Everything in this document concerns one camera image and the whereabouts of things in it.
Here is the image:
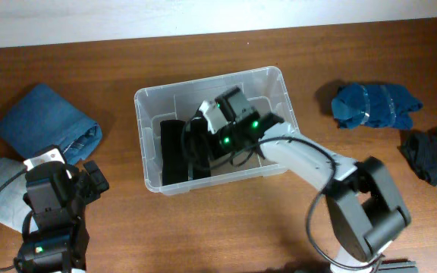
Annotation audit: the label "clear plastic storage container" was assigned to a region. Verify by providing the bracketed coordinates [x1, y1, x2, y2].
[134, 66, 298, 196]

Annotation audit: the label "light blue jeans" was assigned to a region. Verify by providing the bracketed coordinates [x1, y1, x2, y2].
[0, 158, 30, 233]

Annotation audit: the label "dark blue jeans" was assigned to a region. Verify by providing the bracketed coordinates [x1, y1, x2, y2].
[0, 84, 102, 165]

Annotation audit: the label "black cloth bundle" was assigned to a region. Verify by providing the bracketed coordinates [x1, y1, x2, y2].
[160, 120, 211, 186]

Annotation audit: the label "teal taped cloth bundle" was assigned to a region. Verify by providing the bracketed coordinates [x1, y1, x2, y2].
[332, 83, 423, 130]

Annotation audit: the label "dark grey taped cloth bundle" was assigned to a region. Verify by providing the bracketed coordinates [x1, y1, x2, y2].
[399, 128, 437, 187]

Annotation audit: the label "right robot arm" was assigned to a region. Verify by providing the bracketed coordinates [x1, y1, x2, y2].
[197, 87, 411, 272]

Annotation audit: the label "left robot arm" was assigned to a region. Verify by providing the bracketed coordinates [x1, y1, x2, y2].
[14, 161, 109, 273]

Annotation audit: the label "right black camera cable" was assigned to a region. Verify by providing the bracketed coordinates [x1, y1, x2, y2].
[180, 113, 385, 271]

